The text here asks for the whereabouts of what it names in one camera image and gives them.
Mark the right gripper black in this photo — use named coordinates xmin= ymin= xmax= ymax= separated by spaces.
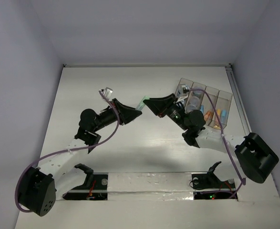
xmin=143 ymin=94 xmax=189 ymax=131

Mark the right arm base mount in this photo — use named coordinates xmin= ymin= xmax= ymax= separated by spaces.
xmin=189 ymin=161 xmax=238 ymax=200

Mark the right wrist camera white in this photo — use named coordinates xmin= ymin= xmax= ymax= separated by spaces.
xmin=177 ymin=84 xmax=190 ymax=102

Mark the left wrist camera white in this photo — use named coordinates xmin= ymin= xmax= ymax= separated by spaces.
xmin=99 ymin=87 xmax=113 ymax=100

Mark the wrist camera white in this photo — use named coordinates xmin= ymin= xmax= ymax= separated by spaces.
xmin=177 ymin=84 xmax=190 ymax=102
xmin=99 ymin=87 xmax=113 ymax=100

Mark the green marker pen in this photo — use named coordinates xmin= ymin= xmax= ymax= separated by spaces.
xmin=136 ymin=101 xmax=145 ymax=111

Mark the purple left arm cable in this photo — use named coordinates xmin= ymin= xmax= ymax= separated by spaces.
xmin=15 ymin=92 xmax=120 ymax=213

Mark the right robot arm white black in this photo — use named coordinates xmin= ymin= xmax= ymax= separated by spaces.
xmin=143 ymin=94 xmax=279 ymax=184

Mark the orange marker pen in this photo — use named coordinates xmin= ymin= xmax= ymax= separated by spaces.
xmin=214 ymin=109 xmax=221 ymax=125

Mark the clear jar of clips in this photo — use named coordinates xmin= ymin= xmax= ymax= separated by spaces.
xmin=192 ymin=87 xmax=205 ymax=98
xmin=189 ymin=96 xmax=200 ymax=107
xmin=185 ymin=105 xmax=197 ymax=113

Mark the blue lid round jar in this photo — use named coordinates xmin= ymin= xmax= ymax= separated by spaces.
xmin=178 ymin=84 xmax=190 ymax=94

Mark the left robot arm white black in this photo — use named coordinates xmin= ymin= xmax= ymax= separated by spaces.
xmin=14 ymin=98 xmax=142 ymax=217

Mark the clear four-compartment organizer tray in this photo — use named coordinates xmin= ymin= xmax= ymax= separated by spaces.
xmin=175 ymin=78 xmax=233 ymax=130

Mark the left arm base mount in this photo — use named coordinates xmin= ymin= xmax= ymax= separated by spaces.
xmin=62 ymin=164 xmax=108 ymax=201

